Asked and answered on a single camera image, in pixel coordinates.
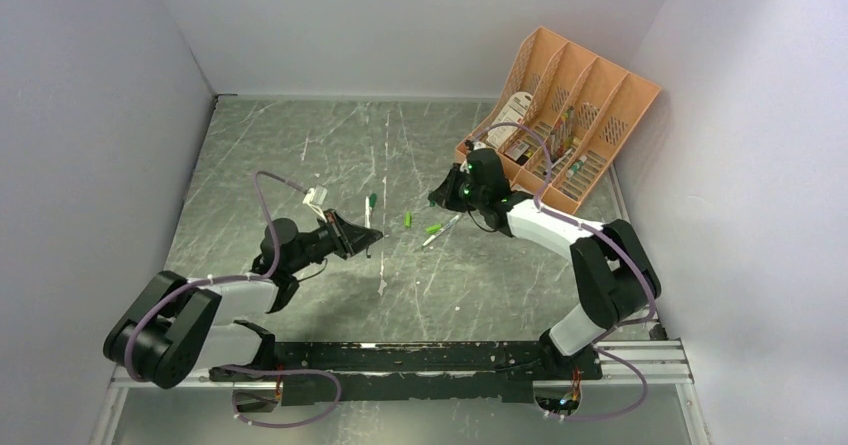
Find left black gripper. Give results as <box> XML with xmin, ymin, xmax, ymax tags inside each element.
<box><xmin>286</xmin><ymin>208</ymin><xmax>382</xmax><ymax>274</ymax></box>

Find white marker green end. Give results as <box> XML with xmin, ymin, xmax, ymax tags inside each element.
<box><xmin>364</xmin><ymin>196</ymin><xmax>372</xmax><ymax>228</ymax></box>

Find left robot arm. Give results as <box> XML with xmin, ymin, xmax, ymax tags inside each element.
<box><xmin>102</xmin><ymin>209</ymin><xmax>383</xmax><ymax>389</ymax></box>

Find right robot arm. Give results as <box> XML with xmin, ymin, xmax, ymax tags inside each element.
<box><xmin>428</xmin><ymin>148</ymin><xmax>661</xmax><ymax>379</ymax></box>

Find pens in organizer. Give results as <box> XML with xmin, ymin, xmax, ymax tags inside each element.
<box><xmin>513</xmin><ymin>105</ymin><xmax>580</xmax><ymax>189</ymax></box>

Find white marker multicolour label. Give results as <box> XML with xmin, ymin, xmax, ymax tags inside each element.
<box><xmin>422</xmin><ymin>214</ymin><xmax>463</xmax><ymax>248</ymax></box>

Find white card package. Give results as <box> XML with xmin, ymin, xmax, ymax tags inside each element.
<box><xmin>484</xmin><ymin>92</ymin><xmax>533</xmax><ymax>149</ymax></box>

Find orange desk file organizer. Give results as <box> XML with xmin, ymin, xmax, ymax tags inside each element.
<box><xmin>469</xmin><ymin>27</ymin><xmax>661</xmax><ymax>219</ymax></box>

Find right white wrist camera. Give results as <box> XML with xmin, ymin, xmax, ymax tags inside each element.
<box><xmin>465</xmin><ymin>140</ymin><xmax>490</xmax><ymax>153</ymax></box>

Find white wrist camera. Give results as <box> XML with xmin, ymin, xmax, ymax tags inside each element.
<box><xmin>302</xmin><ymin>185</ymin><xmax>328</xmax><ymax>215</ymax></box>
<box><xmin>465</xmin><ymin>140</ymin><xmax>490</xmax><ymax>153</ymax></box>

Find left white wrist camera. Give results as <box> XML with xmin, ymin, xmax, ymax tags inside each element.
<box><xmin>302</xmin><ymin>185</ymin><xmax>328</xmax><ymax>215</ymax></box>

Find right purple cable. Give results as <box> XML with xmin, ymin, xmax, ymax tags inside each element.
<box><xmin>464</xmin><ymin>122</ymin><xmax>658</xmax><ymax>423</ymax></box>

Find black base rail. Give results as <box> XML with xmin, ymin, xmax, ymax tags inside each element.
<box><xmin>209</xmin><ymin>340</ymin><xmax>602</xmax><ymax>406</ymax></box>

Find aluminium frame rail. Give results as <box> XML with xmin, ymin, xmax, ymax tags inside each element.
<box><xmin>111</xmin><ymin>339</ymin><xmax>694</xmax><ymax>390</ymax></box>

